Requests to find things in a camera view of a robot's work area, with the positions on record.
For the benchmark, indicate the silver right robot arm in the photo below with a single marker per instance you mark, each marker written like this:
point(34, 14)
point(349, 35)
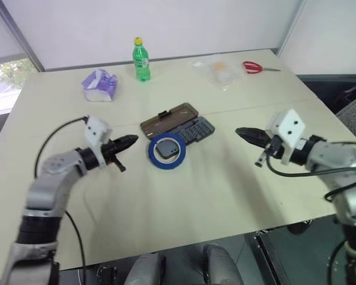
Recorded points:
point(338, 157)

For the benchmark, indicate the screwdriver bit case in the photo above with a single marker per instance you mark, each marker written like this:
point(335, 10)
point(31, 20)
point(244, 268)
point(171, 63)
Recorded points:
point(178, 121)

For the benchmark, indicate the grey wall corner post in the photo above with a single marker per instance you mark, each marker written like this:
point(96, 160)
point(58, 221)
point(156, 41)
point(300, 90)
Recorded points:
point(293, 26)

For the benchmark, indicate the small black square device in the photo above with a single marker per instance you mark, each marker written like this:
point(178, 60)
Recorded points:
point(167, 148)

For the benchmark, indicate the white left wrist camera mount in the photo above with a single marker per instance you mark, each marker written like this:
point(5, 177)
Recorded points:
point(95, 130)

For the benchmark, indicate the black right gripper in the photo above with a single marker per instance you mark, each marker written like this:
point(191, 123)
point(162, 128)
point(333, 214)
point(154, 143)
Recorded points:
point(275, 147)

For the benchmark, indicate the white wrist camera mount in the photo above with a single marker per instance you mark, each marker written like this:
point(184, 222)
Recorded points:
point(289, 127)
point(95, 130)

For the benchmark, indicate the green plastic soda bottle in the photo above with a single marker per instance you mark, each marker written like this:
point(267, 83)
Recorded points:
point(141, 63)

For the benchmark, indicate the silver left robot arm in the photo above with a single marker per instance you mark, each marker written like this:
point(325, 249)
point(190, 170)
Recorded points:
point(52, 181)

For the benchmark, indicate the small black bracket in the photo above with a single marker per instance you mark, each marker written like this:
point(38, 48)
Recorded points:
point(106, 274)

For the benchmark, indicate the blue tape roll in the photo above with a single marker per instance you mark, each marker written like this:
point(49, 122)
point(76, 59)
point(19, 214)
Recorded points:
point(153, 157)

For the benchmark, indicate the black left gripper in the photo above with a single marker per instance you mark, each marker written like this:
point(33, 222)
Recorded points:
point(108, 150)

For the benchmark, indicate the purple tissue pack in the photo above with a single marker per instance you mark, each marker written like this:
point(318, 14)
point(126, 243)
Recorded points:
point(99, 86)

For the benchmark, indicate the black metal table frame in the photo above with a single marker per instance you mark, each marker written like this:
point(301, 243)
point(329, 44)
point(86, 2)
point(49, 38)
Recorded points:
point(268, 258)

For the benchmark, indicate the grey rounded robot leg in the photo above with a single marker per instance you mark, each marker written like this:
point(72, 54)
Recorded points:
point(222, 265)
point(146, 270)

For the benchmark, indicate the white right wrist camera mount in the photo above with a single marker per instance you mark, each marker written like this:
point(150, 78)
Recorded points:
point(289, 127)

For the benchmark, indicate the clear plastic bag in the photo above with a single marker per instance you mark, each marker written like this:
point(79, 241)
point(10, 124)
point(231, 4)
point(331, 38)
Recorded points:
point(222, 71)

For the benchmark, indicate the grey window frame post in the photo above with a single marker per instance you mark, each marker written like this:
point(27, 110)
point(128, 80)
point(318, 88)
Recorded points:
point(20, 32)

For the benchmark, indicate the grey fabric seat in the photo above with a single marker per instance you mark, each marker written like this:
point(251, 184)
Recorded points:
point(354, 118)

